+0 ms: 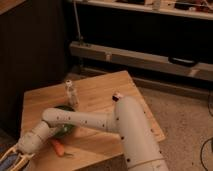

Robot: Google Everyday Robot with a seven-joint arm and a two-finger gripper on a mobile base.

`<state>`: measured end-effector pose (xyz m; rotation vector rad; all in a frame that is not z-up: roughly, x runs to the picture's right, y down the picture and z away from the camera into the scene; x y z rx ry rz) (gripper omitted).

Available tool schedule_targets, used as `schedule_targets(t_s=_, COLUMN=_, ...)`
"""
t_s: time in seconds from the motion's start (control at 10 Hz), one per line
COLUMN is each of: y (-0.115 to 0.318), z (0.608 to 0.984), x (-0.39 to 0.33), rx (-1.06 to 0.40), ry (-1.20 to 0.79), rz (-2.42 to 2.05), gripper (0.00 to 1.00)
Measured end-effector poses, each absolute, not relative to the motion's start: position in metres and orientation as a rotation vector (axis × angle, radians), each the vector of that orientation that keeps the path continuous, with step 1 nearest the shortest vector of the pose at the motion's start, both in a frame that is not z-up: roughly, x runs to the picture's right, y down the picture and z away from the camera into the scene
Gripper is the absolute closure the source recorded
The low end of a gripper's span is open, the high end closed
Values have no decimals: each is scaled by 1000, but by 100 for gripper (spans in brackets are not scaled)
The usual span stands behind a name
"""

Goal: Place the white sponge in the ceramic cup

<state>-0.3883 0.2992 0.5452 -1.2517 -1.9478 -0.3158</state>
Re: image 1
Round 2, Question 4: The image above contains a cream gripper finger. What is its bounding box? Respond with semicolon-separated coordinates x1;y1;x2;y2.
10;153;33;171
0;147;19;167

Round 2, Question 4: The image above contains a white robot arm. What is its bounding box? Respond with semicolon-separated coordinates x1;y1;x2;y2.
0;96;169;171

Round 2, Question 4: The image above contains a black case handle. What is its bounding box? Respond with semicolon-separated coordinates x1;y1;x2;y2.
168;57;198;67

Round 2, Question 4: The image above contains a clear plastic bottle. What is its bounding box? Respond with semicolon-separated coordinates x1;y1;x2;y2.
65;80;79;108

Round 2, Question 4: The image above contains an orange toy carrot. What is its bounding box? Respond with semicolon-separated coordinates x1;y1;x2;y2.
51;139;72;157

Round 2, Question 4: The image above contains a black floor cable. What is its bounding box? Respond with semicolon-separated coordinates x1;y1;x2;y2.
200;96;213;169

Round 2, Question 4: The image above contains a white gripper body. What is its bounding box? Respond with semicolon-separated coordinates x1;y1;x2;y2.
17;132;43;154

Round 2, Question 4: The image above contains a metal stand pole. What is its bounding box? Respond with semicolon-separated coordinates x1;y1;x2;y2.
73;0;86;45

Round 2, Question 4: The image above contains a green ceramic cup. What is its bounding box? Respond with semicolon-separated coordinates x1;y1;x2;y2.
53;105;74;139

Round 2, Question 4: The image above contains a cluttered white shelf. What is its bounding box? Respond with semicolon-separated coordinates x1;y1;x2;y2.
68;0;213;21

